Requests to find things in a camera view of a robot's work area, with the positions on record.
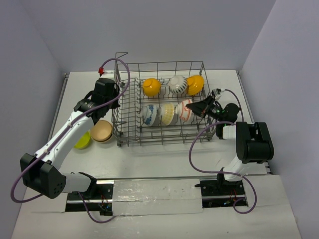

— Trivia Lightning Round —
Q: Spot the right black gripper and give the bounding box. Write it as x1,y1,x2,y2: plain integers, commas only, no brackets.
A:
186,95,226,123

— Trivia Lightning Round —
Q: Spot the red patterned white bowl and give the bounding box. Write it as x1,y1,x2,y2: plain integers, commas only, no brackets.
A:
175,99,192,122

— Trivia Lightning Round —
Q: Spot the large orange plastic bowl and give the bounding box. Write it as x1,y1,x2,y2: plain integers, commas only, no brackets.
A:
187,75,204,96

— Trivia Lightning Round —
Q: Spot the white striped ceramic bowl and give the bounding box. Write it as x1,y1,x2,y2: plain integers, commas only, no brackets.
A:
168,75,188,95

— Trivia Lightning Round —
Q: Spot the pale yellow flower bowl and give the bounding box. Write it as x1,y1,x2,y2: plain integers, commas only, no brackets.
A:
157,103,175,125

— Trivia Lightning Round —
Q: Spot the tan ceramic bowl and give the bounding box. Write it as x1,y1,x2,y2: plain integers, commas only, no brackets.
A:
90,120,113,143

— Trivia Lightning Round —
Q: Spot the small orange plastic bowl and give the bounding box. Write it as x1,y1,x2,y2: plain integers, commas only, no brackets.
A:
142,78,161,97

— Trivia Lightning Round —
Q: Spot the blue floral ceramic bowl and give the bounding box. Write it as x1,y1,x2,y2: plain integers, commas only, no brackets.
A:
140,104,157,126

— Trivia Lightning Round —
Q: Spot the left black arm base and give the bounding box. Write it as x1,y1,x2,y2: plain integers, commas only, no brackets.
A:
65,180,114,216

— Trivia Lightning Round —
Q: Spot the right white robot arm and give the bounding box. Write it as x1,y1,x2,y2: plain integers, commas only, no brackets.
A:
186,96,274,195

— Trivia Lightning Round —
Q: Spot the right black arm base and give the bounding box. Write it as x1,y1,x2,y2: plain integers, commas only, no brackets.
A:
195,174,248,208

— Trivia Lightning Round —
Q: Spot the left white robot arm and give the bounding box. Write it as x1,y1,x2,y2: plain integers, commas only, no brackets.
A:
20,78,120,199

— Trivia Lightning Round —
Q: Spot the lime green plastic bowl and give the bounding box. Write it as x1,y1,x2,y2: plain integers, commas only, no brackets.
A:
74,131,91,149

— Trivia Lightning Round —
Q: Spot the clear plastic tape sheet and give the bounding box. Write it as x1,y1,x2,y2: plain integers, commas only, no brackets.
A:
112,179,203,216

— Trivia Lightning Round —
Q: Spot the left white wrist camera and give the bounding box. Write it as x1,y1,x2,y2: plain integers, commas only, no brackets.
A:
102,70,115,79

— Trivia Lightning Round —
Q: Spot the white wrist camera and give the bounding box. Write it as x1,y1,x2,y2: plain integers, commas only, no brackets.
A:
102,70,115,79
211,88,225,101

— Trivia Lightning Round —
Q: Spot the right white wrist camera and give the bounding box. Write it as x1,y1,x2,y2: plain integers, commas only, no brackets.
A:
211,88,225,101

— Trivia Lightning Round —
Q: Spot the grey wire dish rack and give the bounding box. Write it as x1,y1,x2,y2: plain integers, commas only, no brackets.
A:
111,60,215,146

